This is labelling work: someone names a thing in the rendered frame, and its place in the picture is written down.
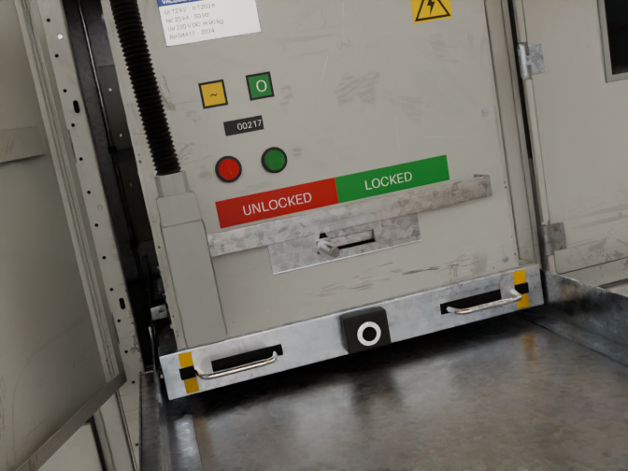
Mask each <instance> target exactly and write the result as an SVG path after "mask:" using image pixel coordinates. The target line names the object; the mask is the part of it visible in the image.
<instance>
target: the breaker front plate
mask: <svg viewBox="0 0 628 471"><path fill-rule="evenodd" d="M103 2H104V7H105V11H106V15H107V23H108V27H109V32H110V35H111V40H112V44H113V49H114V52H115V57H116V61H117V66H118V69H119V74H120V78H121V86H122V90H123V95H124V99H125V104H126V107H127V112H128V116H129V121H130V124H131V129H132V133H133V138H134V141H135V146H136V154H137V158H138V162H139V166H140V171H141V175H142V179H143V183H144V188H145V192H146V196H147V200H148V205H149V209H150V216H151V221H152V226H153V230H154V234H155V238H156V243H157V247H158V251H159V255H160V260H161V264H162V269H163V272H164V280H165V285H166V289H167V293H168V297H169V302H170V306H171V310H172V314H173V319H174V323H175V327H176V331H177V336H178V343H179V347H180V348H181V349H184V348H187V346H186V343H185V339H184V334H183V331H182V327H181V322H180V317H179V314H178V306H177V301H176V297H175V293H174V289H173V284H172V280H171V276H170V271H169V267H168V262H167V259H166V254H165V250H164V242H163V238H162V233H161V229H160V217H159V212H158V208H157V204H156V199H155V198H157V196H159V195H158V191H157V187H156V182H155V178H154V177H156V176H158V175H155V174H156V173H157V172H158V171H155V170H154V169H155V168H156V166H153V165H154V164H155V162H152V160H153V159H154V158H152V157H150V156H151V155H152V153H150V149H149V145H150V144H147V142H148V140H147V139H146V137H147V136H146V135H144V134H145V133H146V131H145V130H143V129H144V127H145V126H143V125H141V124H142V123H143V121H141V119H142V117H140V116H139V115H140V114H141V112H139V111H138V110H139V107H137V105H138V103H136V100H137V99H136V98H135V96H136V94H135V93H133V92H134V89H132V87H133V86H134V85H133V84H130V83H131V82H132V80H130V79H129V78H130V77H131V76H130V75H128V73H129V72H130V71H128V70H126V69H127V68H128V67H129V66H126V64H127V62H125V61H124V59H125V58H126V57H123V54H124V52H122V49H123V48H122V47H121V43H120V42H119V41H120V39H119V38H118V36H119V34H118V33H117V31H118V30H117V29H116V26H117V25H116V24H115V23H114V22H115V21H114V19H113V18H114V16H113V15H112V13H113V12H112V10H111V6H110V2H109V0H103ZM137 4H138V8H139V13H140V16H139V17H141V21H142V22H143V23H142V26H143V27H144V28H143V31H144V32H145V34H144V35H145V36H146V38H145V39H146V40H147V43H146V44H147V45H149V46H148V47H147V49H149V50H150V51H149V52H148V53H149V54H150V57H149V58H151V59H152V60H151V61H150V63H153V65H152V67H153V68H154V70H153V71H152V72H154V73H156V74H155V75H154V77H156V78H157V79H156V80H155V81H157V82H158V83H157V84H156V86H159V89H158V91H160V93H159V95H161V96H162V97H161V98H160V99H161V100H163V102H162V103H161V104H163V105H164V106H163V109H165V111H164V113H165V114H166V116H165V118H167V119H168V120H167V121H166V122H168V123H169V124H168V125H167V126H168V127H170V129H169V130H168V131H169V132H172V133H171V134H170V136H172V138H171V140H173V141H174V142H173V143H172V144H173V145H175V147H174V148H173V149H175V150H176V151H175V153H176V154H177V156H176V158H178V162H179V163H180V164H179V166H180V167H181V168H180V170H179V171H186V175H187V180H188V183H189V188H190V190H191V191H193V192H194V193H195V197H196V201H197V205H198V209H199V213H200V217H201V219H202V220H203V222H204V224H205V228H206V233H207V235H211V234H216V233H219V232H224V231H229V230H233V229H237V228H242V227H247V226H251V225H255V224H260V223H264V222H269V221H276V220H281V219H286V218H290V217H294V216H299V215H303V214H307V213H312V212H316V211H321V210H325V209H329V208H334V207H343V206H346V205H351V204H356V203H360V202H364V201H369V200H373V199H378V198H382V197H386V196H391V195H396V194H399V193H408V192H412V191H417V190H421V189H425V188H430V187H435V186H439V185H443V184H448V183H452V182H456V181H461V180H466V179H470V178H474V175H475V174H480V175H489V176H490V180H491V186H492V196H487V197H483V198H479V199H475V200H470V201H466V202H462V203H458V204H453V205H449V206H444V207H437V208H432V209H428V210H424V211H420V212H415V213H411V214H406V215H403V216H398V217H394V218H389V219H385V220H381V221H373V222H369V223H365V224H360V225H356V226H351V227H348V228H343V229H339V230H334V231H330V232H326V235H327V236H328V237H325V238H327V239H330V238H334V237H339V236H346V235H350V234H355V233H359V232H363V231H367V230H372V229H373V232H374V238H375V241H374V242H370V243H365V244H362V245H358V246H353V247H349V248H344V249H341V250H340V254H339V256H338V257H336V258H333V257H331V256H329V255H328V254H327V255H322V254H318V251H317V246H316V242H317V241H320V240H321V239H323V238H321V239H319V237H320V234H317V235H310V236H305V237H301V238H296V239H293V240H288V241H283V242H279V243H275V244H271V245H266V246H262V247H258V248H254V249H249V250H242V251H238V252H233V253H228V254H224V255H220V256H216V257H211V260H212V263H213V268H214V273H215V278H216V282H217V286H218V291H219V296H220V300H221V308H222V313H223V317H224V322H225V326H226V331H227V337H230V336H234V335H241V334H245V333H248V332H252V331H256V330H261V329H264V328H268V327H272V326H276V325H280V324H283V323H287V322H291V321H299V320H302V319H306V318H310V317H314V316H318V315H321V314H325V313H329V312H333V311H338V310H341V309H345V308H349V307H356V306H359V305H363V304H367V303H371V302H376V301H379V300H383V299H387V298H391V297H395V296H398V295H402V294H406V293H414V292H417V291H421V290H425V289H429V288H433V287H436V286H440V285H444V284H448V283H452V282H456V281H460V280H464V279H468V278H474V277H478V276H482V275H486V274H491V273H494V272H498V271H502V270H506V269H509V268H513V267H517V260H516V252H515V246H514V239H513V232H512V225H511V219H510V211H509V204H508V198H507V185H506V178H505V170H504V164H503V157H502V151H501V143H500V136H499V130H498V122H497V116H496V109H495V102H494V95H493V88H492V75H491V69H490V61H489V54H488V48H487V40H486V34H485V27H484V20H483V13H482V6H481V0H450V7H451V14H452V18H447V19H442V20H436V21H426V22H420V23H414V21H413V14H412V8H411V2H410V0H256V4H257V9H258V14H259V19H260V24H261V29H262V32H261V33H254V34H248V35H242V36H231V37H226V38H219V39H213V40H208V41H202V42H195V43H190V44H184V45H177V46H172V47H167V46H166V45H165V40H164V31H163V27H162V23H161V18H160V13H159V9H158V5H157V0H137ZM268 71H270V75H271V79H272V85H273V90H274V95H275V96H274V97H268V98H263V99H258V100H252V101H250V96H249V91H248V85H247V81H246V75H251V74H257V73H263V72H268ZM219 79H223V81H224V86H225V91H226V95H227V100H228V105H226V106H220V107H211V108H206V109H203V105H202V100H201V95H200V91H199V86H198V83H203V82H208V81H213V80H219ZM260 115H262V118H263V123H264V129H263V130H258V131H253V132H247V133H243V134H237V135H232V136H226V135H225V131H224V126H223V123H224V122H225V121H234V120H239V119H245V118H249V117H255V116H260ZM271 147H277V148H280V149H282V150H284V152H285V153H286V155H287V165H286V167H285V168H284V169H283V170H282V171H281V172H279V173H274V174H273V173H269V172H267V171H266V170H265V169H264V168H263V166H262V163H261V158H262V155H263V153H264V151H265V150H267V149H268V148H271ZM441 155H447V161H448V168H449V174H450V180H445V181H441V182H437V183H432V184H428V185H423V186H419V187H414V188H410V189H405V190H401V191H397V192H392V193H384V194H380V195H375V196H370V197H366V198H362V199H357V200H353V201H348V202H344V203H339V204H335V205H330V206H326V207H318V208H313V209H310V210H305V211H300V212H295V213H292V214H287V215H282V216H278V217H274V218H269V219H264V220H260V221H252V222H248V223H243V224H239V225H235V226H230V227H225V228H221V227H220V223H219V218H218V213H217V209H216V204H215V202H218V201H221V200H226V199H231V198H236V197H240V196H245V195H250V194H255V193H262V192H267V191H272V190H276V189H281V188H286V187H291V186H295V185H300V184H304V183H309V182H313V181H318V180H323V179H328V178H336V177H340V176H345V175H349V174H354V173H359V172H364V171H368V170H373V169H378V168H381V167H386V166H391V165H396V164H404V163H409V162H414V161H418V160H422V159H427V158H432V157H436V156H441ZM223 156H234V157H236V158H237V160H238V161H239V162H240V163H241V166H242V172H241V175H240V177H239V178H238V179H237V180H236V181H233V182H224V181H222V180H220V179H219V178H218V177H217V175H216V172H215V165H216V163H217V162H218V161H219V159H220V158H221V157H223Z"/></svg>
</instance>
